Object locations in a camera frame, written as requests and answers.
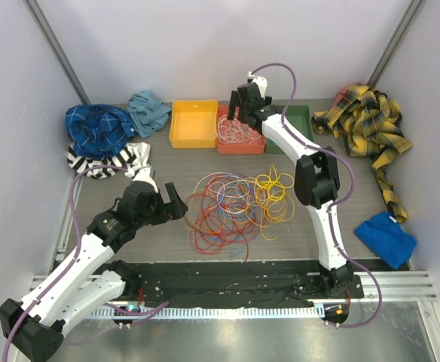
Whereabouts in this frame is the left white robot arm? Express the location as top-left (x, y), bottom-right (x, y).
top-left (0, 177), bottom-right (188, 361)

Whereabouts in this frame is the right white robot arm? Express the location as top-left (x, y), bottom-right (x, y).
top-left (228, 81), bottom-right (353, 298)

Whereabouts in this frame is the orange plastic bin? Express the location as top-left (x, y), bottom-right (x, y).
top-left (216, 105), bottom-right (266, 155)

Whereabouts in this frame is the green plastic bin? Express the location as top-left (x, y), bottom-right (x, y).
top-left (264, 105), bottom-right (313, 154)

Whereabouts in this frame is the yellow plastic bin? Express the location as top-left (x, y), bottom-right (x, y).
top-left (169, 100), bottom-right (218, 149)

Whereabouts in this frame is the black white striped cloth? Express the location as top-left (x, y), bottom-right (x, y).
top-left (66, 142), bottom-right (151, 179)

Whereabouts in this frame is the light blue cloth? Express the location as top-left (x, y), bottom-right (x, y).
top-left (127, 90), bottom-right (172, 138)

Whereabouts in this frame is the blue plaid shirt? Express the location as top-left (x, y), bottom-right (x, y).
top-left (65, 104), bottom-right (137, 159)

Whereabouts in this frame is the pink cloth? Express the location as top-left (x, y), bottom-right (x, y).
top-left (331, 82), bottom-right (363, 107)

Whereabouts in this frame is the yellow plaid shirt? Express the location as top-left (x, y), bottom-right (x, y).
top-left (311, 84), bottom-right (413, 223)

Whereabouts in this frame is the bright blue cloth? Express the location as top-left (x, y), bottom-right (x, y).
top-left (354, 212), bottom-right (417, 269)

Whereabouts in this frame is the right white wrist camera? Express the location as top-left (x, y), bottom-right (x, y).
top-left (247, 72), bottom-right (267, 98)

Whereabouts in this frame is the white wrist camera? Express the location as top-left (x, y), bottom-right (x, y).
top-left (247, 72), bottom-right (267, 98)
top-left (125, 165), bottom-right (158, 192)

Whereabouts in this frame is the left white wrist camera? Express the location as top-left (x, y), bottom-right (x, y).
top-left (125, 165), bottom-right (158, 192)

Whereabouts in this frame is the red cable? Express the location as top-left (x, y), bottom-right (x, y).
top-left (178, 172), bottom-right (266, 262)

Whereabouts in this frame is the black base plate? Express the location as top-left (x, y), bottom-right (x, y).
top-left (121, 260), bottom-right (365, 309)

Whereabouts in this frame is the yellow cable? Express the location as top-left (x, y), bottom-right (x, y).
top-left (244, 163), bottom-right (295, 242)

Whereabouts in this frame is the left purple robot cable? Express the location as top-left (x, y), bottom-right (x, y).
top-left (2, 164), bottom-right (172, 362)

